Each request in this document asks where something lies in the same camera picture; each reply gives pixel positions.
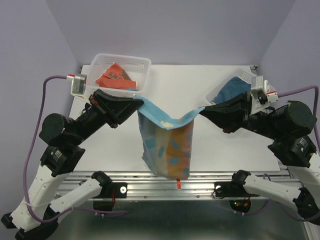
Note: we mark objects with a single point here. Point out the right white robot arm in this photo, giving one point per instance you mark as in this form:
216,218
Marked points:
288,127

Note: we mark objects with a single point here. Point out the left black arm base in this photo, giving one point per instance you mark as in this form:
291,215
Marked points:
106,200

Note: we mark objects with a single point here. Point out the light blue patterned towel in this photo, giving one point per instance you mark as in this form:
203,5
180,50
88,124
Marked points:
167,142

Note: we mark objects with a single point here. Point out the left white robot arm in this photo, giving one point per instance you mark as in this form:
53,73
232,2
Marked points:
38,215

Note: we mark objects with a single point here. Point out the yellow grey towel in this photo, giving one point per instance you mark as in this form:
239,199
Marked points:
231,89

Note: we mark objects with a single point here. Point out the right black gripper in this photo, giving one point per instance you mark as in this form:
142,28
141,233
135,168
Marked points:
231,114

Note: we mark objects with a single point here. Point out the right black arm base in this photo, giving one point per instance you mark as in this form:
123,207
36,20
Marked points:
240,200

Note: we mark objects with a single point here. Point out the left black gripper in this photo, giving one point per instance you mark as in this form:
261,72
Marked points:
116,109

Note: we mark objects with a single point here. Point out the aluminium frame rail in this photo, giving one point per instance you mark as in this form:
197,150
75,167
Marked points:
157,210

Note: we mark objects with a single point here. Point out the white basket with towels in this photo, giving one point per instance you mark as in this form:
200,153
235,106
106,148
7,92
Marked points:
138,69

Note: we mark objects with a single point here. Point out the empty white basket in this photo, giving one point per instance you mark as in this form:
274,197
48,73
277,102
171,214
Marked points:
240,72

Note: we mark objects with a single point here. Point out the red white towel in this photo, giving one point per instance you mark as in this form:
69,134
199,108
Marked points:
115,77

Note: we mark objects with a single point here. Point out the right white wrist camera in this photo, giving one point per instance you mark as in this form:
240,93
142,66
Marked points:
262,94

